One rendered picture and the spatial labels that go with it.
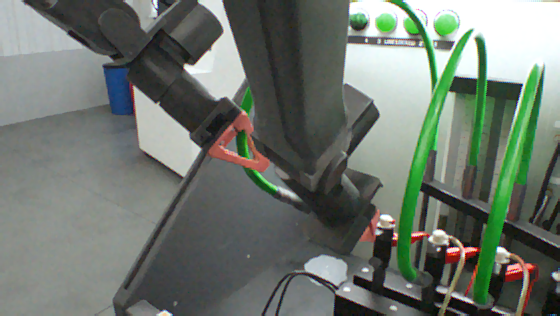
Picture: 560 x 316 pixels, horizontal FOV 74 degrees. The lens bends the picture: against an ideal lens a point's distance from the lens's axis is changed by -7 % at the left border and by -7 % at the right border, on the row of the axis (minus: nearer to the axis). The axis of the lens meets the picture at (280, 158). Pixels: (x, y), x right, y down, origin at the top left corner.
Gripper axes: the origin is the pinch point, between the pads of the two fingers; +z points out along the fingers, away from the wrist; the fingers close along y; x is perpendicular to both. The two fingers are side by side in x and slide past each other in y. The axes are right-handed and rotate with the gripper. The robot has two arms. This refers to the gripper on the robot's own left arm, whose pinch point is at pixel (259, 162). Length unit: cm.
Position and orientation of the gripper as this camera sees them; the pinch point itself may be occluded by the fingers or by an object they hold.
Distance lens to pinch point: 52.7
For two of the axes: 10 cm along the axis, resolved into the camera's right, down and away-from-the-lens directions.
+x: -6.4, 7.6, -0.7
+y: -2.4, -1.1, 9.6
